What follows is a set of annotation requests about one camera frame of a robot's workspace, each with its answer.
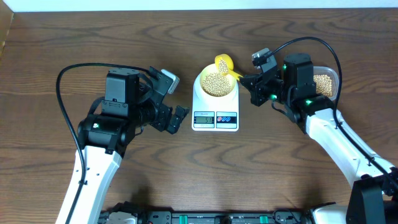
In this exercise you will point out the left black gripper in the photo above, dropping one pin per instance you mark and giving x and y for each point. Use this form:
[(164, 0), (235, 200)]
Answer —
[(170, 124)]

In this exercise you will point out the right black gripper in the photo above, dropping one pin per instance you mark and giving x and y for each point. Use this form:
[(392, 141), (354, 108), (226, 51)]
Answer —
[(255, 88)]

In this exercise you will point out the yellow measuring scoop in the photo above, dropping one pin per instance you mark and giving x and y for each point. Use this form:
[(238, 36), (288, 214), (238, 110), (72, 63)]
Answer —
[(230, 63)]

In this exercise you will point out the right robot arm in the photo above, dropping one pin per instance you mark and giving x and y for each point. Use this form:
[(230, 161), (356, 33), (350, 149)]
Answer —
[(373, 179)]

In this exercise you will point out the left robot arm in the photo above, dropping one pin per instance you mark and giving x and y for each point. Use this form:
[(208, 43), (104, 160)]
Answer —
[(133, 99)]

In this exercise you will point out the white digital kitchen scale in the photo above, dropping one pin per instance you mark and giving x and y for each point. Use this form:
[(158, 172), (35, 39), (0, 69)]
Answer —
[(215, 113)]

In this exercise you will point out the soybeans in scoop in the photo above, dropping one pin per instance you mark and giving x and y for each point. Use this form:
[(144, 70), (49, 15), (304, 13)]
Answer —
[(223, 67)]

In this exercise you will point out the soybeans in bowl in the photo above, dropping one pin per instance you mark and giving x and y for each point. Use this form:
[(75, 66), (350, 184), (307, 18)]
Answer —
[(216, 84)]

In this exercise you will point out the pale yellow bowl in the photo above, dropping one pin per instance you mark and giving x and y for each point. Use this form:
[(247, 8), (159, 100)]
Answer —
[(212, 69)]

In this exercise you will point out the soybeans in container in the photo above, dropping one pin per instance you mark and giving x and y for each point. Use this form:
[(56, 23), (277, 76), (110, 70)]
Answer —
[(323, 85)]

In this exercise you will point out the clear plastic container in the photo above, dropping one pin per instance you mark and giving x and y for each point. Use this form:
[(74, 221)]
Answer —
[(332, 74)]

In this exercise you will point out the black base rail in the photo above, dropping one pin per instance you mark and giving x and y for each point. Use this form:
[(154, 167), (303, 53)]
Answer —
[(167, 217)]

